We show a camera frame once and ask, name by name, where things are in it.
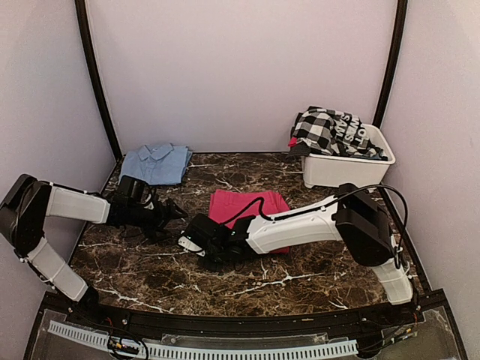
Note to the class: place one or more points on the white slotted cable duct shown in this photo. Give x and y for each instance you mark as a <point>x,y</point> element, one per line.
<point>174,346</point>

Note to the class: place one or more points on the left black corner post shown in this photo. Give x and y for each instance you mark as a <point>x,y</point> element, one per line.
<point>95,77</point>

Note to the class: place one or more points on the black curved front rail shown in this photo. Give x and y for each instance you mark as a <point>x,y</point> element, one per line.
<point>359,321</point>

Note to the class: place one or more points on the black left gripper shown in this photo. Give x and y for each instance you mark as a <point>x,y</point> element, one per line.
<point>162,217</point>

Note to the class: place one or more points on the dark blue garment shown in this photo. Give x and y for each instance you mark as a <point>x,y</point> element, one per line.
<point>379,156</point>

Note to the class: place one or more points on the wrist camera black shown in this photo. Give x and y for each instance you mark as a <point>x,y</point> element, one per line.
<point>205,232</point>
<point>130,190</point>

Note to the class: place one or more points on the pink trousers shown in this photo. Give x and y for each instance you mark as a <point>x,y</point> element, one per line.
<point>225,204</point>

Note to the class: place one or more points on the pink garment in bin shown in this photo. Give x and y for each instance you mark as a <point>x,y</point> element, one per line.
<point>293,142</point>

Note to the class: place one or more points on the right black corner post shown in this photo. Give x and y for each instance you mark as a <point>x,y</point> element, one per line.
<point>392,61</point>

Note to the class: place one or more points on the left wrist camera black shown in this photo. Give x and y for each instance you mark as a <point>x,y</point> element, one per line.
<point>130,190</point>

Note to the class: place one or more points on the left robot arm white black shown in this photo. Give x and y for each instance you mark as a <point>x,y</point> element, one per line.
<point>30,203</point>

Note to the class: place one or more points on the white plastic laundry bin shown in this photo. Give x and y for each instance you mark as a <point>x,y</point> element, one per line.
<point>332,171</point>

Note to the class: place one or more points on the black shirt white lettering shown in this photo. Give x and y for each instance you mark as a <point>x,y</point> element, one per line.
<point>349,137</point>

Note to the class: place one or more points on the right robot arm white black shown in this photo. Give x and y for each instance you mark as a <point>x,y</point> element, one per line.
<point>350,216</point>

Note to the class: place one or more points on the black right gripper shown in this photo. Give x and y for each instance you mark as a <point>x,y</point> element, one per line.
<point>214,265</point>

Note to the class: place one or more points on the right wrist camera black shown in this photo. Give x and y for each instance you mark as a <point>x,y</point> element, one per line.
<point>205,232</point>

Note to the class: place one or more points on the black corner post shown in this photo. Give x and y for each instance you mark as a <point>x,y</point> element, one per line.
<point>95,77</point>
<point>392,61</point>

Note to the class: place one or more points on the black white checkered shirt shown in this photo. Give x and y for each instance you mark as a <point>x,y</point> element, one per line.
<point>312,128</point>

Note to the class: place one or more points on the folded light blue shirt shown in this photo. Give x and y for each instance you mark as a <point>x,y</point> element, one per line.
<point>156,165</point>

